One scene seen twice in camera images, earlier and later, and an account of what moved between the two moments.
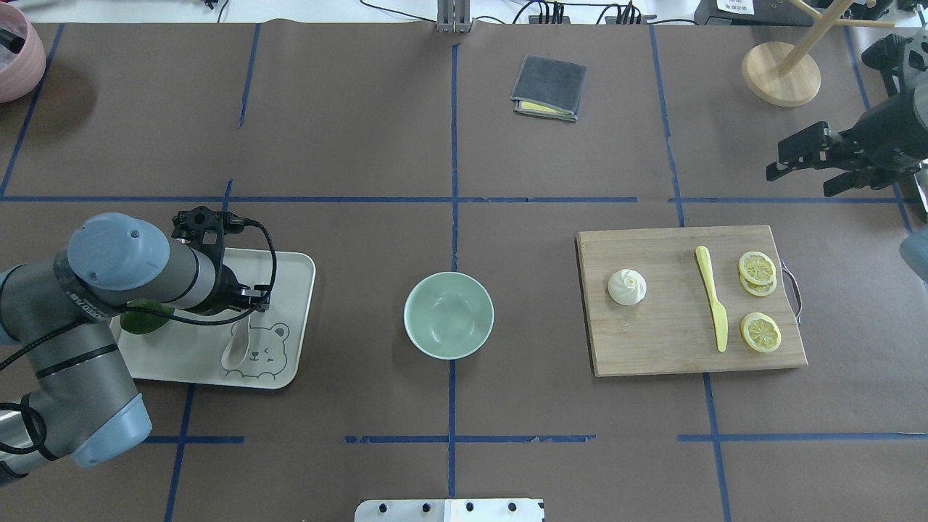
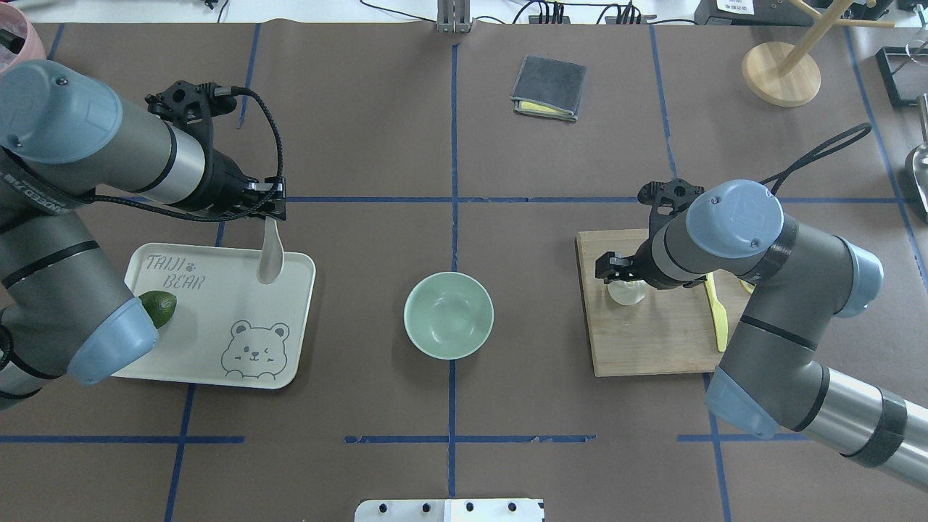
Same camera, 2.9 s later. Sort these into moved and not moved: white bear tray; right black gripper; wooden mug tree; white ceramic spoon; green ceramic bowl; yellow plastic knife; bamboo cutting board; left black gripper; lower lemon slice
Moved: right black gripper; white ceramic spoon; left black gripper
Not moved: lower lemon slice; white bear tray; bamboo cutting board; wooden mug tree; yellow plastic knife; green ceramic bowl
